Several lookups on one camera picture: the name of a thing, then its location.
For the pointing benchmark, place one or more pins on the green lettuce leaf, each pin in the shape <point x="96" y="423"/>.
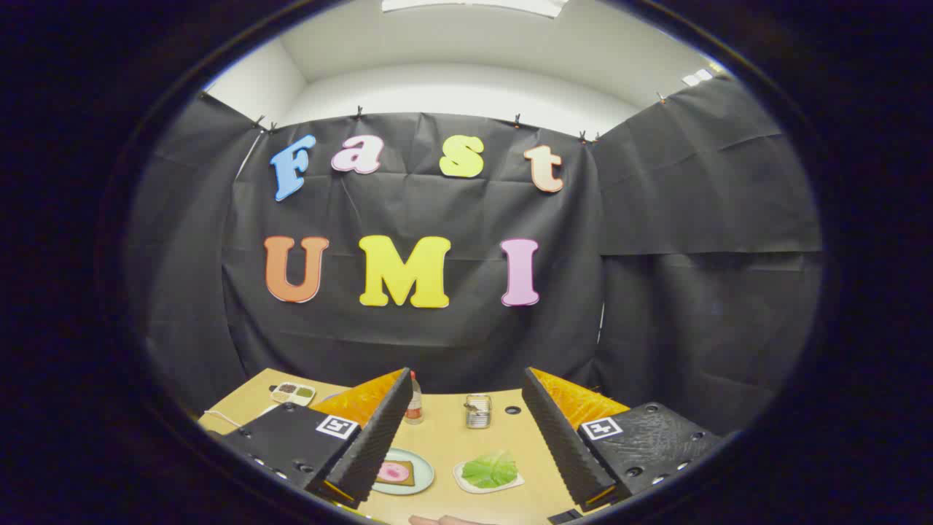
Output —
<point x="490" y="470"/>

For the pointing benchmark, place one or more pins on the ceiling light panel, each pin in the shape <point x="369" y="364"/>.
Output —
<point x="474" y="4"/>

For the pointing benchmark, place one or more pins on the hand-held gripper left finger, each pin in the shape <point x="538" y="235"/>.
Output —
<point x="375" y="452"/>

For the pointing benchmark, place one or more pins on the white square plate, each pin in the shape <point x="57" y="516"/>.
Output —
<point x="512" y="483"/>

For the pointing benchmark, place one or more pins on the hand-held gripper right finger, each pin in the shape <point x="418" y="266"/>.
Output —
<point x="561" y="445"/>

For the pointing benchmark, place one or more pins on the pale green round plate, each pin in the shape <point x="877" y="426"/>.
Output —
<point x="425" y="470"/>

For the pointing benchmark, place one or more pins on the pink ham slice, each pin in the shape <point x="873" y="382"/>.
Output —
<point x="393" y="472"/>

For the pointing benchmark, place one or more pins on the clear bottle with red cap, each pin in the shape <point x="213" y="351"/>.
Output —
<point x="415" y="405"/>

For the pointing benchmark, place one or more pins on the brown bread slice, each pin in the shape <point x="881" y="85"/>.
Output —
<point x="411" y="478"/>

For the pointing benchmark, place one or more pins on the white divided spice tray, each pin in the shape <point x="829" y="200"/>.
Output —
<point x="294" y="394"/>

